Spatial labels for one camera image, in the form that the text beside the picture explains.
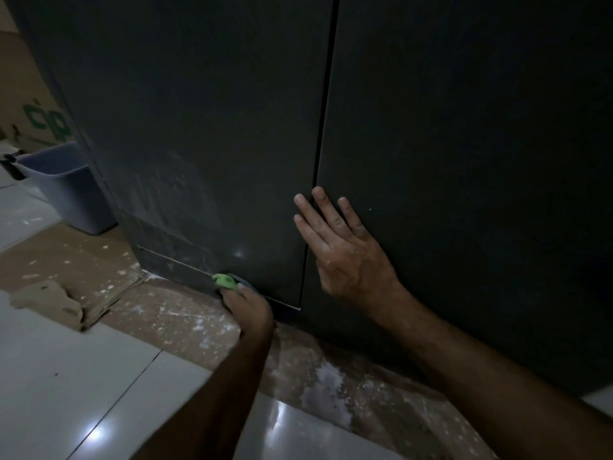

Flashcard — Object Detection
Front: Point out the person's left hand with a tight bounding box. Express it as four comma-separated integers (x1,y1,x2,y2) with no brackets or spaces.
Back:
218,279,275,337

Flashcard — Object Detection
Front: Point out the torn cardboard piece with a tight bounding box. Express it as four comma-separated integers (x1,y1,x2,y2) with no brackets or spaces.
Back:
9,280,88,332

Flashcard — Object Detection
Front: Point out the person's right hand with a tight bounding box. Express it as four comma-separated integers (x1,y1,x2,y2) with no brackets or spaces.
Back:
293,187,409,327

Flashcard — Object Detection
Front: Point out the dark cabinet door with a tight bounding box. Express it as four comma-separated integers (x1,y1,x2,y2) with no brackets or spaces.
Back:
301,0,613,399
5,0,342,312

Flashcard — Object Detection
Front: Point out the cardboard box with green print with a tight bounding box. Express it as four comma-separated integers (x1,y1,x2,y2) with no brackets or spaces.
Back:
0,0,77,155

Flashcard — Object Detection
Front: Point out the person's left forearm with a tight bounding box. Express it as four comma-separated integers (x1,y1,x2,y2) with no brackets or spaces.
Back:
129,323,276,460

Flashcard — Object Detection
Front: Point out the person's right forearm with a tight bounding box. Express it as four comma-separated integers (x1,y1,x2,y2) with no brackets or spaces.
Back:
381,287,613,460

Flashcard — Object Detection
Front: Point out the black handle object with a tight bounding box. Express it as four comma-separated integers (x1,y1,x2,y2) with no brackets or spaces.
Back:
0,150,27,181

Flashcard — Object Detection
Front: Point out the dark cabinet body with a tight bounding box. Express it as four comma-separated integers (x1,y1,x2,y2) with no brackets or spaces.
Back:
5,0,613,399

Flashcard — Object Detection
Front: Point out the brown cardboard floor sheet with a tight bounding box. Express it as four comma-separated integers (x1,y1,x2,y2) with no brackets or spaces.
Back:
0,220,499,460

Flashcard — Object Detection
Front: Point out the grey-blue plastic bin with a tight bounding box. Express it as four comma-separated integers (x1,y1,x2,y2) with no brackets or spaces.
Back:
14,141,118,236

